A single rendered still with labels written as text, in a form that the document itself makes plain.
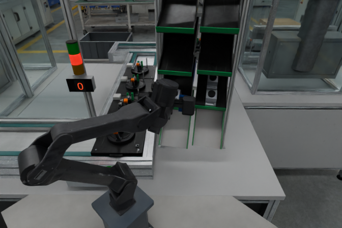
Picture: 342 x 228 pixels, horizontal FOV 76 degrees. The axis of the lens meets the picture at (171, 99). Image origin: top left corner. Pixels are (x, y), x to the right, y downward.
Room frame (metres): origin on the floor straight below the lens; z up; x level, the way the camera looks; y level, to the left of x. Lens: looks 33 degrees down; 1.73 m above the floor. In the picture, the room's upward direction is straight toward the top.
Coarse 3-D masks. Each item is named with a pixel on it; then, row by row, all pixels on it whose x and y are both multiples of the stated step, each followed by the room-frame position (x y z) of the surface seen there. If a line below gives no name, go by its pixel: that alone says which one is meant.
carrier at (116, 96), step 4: (116, 96) 1.17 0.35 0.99; (120, 96) 1.18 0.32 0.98; (124, 96) 1.21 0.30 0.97; (128, 96) 1.08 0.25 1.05; (132, 96) 1.13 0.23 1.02; (136, 96) 1.21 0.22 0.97; (112, 100) 1.16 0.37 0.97; (116, 100) 1.16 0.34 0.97; (120, 100) 1.10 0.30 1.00; (128, 100) 1.08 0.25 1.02; (132, 100) 1.13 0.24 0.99; (136, 100) 1.13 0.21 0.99; (112, 104) 1.11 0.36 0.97; (116, 104) 1.11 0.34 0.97; (120, 104) 1.06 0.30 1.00; (124, 104) 1.08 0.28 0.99; (112, 108) 1.07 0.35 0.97; (116, 108) 1.07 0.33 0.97; (108, 112) 1.03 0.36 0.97; (112, 112) 1.03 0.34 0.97
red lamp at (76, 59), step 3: (69, 54) 0.94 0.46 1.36; (75, 54) 0.94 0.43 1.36; (78, 54) 0.94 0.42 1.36; (69, 57) 0.94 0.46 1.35; (72, 57) 0.93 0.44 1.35; (75, 57) 0.93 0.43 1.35; (78, 57) 0.94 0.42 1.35; (72, 60) 0.93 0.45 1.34; (75, 60) 0.93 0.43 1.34; (78, 60) 0.94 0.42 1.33; (81, 60) 0.96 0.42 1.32; (72, 63) 0.93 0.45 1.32; (75, 63) 0.93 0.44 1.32; (78, 63) 0.94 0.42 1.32; (81, 63) 0.95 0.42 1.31
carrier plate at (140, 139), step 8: (104, 136) 0.82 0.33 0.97; (136, 136) 0.82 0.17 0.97; (144, 136) 0.82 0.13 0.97; (96, 144) 0.77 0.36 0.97; (104, 144) 0.77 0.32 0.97; (112, 144) 0.77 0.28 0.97; (128, 144) 0.77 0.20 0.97; (136, 144) 0.77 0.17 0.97; (144, 144) 0.79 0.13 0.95; (96, 152) 0.72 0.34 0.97; (104, 152) 0.72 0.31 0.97; (112, 152) 0.72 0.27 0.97; (120, 152) 0.72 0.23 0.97; (128, 152) 0.72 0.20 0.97; (136, 152) 0.72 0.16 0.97
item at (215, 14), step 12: (204, 0) 0.85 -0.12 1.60; (216, 0) 0.92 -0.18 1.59; (228, 0) 0.91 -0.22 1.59; (240, 0) 0.83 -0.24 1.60; (204, 12) 0.86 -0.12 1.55; (216, 12) 0.85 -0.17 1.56; (228, 12) 0.85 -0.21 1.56; (204, 24) 0.80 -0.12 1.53; (216, 24) 0.79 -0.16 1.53; (228, 24) 0.79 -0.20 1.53
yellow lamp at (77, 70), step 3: (72, 66) 0.93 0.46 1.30; (75, 66) 0.93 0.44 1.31; (78, 66) 0.93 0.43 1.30; (81, 66) 0.94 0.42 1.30; (75, 69) 0.93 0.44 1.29; (78, 69) 0.93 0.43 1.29; (81, 69) 0.94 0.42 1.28; (75, 72) 0.93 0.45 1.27; (78, 72) 0.93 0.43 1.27; (81, 72) 0.94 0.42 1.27
